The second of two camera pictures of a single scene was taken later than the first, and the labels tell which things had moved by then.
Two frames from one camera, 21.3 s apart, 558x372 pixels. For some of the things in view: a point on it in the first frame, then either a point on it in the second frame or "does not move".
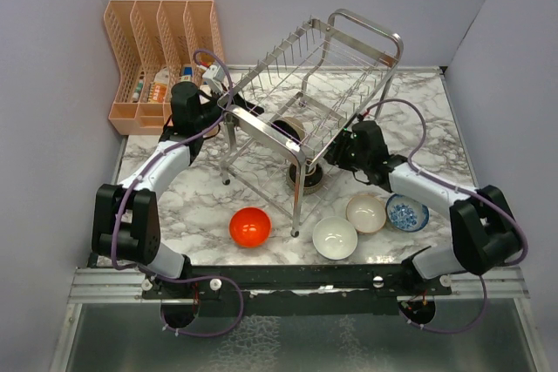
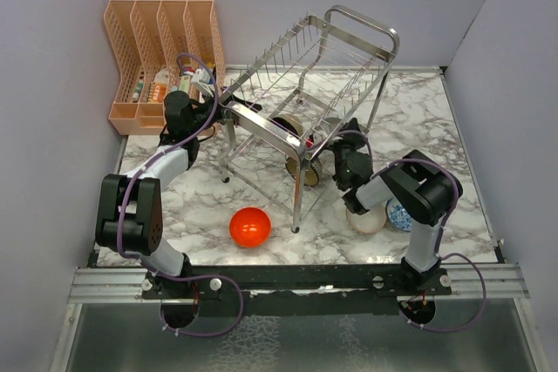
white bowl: x=335 y=238 -> x=325 y=134
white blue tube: x=187 y=73 does not move
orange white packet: x=159 y=88 does not move
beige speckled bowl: x=366 y=213 does not move
